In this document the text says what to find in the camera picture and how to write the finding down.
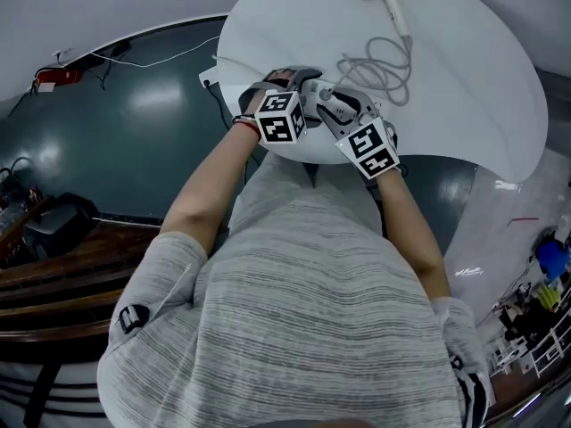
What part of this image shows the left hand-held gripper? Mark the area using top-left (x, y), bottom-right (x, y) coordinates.
top-left (237, 65), bottom-right (324, 146)

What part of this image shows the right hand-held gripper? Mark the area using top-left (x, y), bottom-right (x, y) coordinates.
top-left (316, 87), bottom-right (401, 180)

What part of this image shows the grey hair dryer cable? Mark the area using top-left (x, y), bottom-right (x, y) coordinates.
top-left (319, 35), bottom-right (414, 107)

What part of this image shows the person's left forearm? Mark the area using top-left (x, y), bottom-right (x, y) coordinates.
top-left (159, 120), bottom-right (262, 259)

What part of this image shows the person's right forearm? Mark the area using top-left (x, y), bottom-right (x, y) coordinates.
top-left (376, 167), bottom-right (451, 305)

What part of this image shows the person's left hand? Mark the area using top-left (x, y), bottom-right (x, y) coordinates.
top-left (268, 70), bottom-right (294, 90)

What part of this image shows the white floor socket box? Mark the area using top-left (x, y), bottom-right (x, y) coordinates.
top-left (198, 66), bottom-right (220, 90)

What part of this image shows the grey striped shirt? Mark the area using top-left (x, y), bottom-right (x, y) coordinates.
top-left (96, 152), bottom-right (496, 428)

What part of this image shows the red fire extinguisher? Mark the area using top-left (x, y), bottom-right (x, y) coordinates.
top-left (30, 66), bottom-right (85, 95)

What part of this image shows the blue bag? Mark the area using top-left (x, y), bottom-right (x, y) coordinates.
top-left (534, 236), bottom-right (571, 282)

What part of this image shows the yellow green item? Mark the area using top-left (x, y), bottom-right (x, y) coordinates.
top-left (536, 284), bottom-right (562, 313)

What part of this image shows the dark wooden desk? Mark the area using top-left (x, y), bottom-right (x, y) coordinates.
top-left (0, 193), bottom-right (164, 343)

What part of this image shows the white metal rack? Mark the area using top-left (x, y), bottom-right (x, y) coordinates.
top-left (488, 317), bottom-right (571, 379)

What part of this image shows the red and black wrist bracelet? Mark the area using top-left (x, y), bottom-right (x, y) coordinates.
top-left (231, 113), bottom-right (262, 141)

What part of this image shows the black floor cable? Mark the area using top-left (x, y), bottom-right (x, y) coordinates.
top-left (208, 86), bottom-right (235, 129)

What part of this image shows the thin white floor cable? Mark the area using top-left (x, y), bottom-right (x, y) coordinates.
top-left (90, 35), bottom-right (221, 70)

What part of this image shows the black shoulder strap buckle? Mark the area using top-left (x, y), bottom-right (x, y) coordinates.
top-left (117, 303), bottom-right (151, 335)

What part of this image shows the black and white shoulder strap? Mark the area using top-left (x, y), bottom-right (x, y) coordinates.
top-left (449, 353), bottom-right (492, 428)

